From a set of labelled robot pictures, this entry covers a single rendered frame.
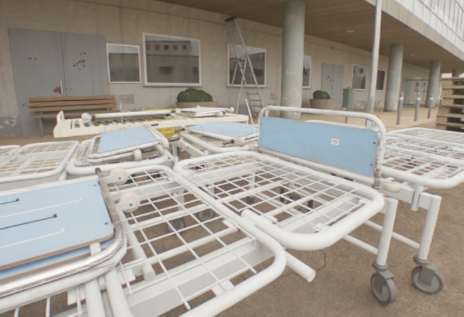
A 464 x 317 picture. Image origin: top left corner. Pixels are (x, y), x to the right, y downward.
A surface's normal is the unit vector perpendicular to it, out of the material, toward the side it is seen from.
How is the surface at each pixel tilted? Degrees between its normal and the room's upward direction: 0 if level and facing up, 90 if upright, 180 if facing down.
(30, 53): 90
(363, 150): 90
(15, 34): 90
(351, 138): 90
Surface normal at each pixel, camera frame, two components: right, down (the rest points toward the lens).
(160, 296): 0.58, 0.17
